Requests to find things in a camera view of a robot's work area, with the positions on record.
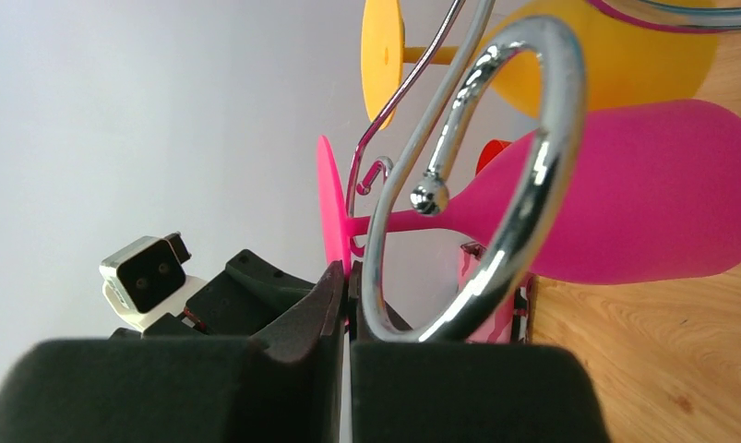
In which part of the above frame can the pink wine glass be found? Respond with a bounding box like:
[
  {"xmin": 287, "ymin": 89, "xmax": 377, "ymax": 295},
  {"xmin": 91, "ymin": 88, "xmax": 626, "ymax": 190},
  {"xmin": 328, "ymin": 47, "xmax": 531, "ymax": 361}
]
[{"xmin": 316, "ymin": 99, "xmax": 741, "ymax": 286}]

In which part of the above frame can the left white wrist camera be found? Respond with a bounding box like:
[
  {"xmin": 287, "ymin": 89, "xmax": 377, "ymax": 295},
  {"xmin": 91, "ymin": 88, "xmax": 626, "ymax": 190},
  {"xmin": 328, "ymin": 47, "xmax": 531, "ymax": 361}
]
[{"xmin": 99, "ymin": 232, "xmax": 207, "ymax": 332}]

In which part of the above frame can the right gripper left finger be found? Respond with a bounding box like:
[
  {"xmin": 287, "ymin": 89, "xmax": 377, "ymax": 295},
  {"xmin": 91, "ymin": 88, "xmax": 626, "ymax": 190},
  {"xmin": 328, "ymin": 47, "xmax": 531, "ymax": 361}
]
[{"xmin": 0, "ymin": 263, "xmax": 346, "ymax": 442}]

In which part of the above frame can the chrome wine glass rack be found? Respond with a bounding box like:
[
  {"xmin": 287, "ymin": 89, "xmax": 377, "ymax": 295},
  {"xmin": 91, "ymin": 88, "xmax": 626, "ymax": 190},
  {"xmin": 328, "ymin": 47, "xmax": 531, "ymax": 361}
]
[{"xmin": 345, "ymin": 0, "xmax": 741, "ymax": 343}]

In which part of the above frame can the yellow wine glass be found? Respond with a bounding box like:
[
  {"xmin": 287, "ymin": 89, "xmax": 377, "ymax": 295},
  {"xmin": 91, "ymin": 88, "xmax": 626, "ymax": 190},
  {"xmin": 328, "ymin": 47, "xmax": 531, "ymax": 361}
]
[{"xmin": 360, "ymin": 1, "xmax": 719, "ymax": 121}]

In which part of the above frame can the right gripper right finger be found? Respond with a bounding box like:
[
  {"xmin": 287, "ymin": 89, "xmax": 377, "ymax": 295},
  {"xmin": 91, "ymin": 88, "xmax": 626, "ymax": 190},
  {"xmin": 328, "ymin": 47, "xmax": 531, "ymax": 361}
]
[{"xmin": 346, "ymin": 262, "xmax": 611, "ymax": 442}]

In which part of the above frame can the pink camouflage cloth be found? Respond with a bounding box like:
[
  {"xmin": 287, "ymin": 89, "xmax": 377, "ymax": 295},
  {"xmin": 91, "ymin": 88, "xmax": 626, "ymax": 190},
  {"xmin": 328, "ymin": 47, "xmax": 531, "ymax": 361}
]
[{"xmin": 458, "ymin": 241, "xmax": 536, "ymax": 345}]

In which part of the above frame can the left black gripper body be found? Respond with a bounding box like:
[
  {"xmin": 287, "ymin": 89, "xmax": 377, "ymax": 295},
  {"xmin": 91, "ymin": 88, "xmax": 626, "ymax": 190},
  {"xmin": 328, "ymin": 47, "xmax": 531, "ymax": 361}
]
[{"xmin": 108, "ymin": 249, "xmax": 315, "ymax": 336}]

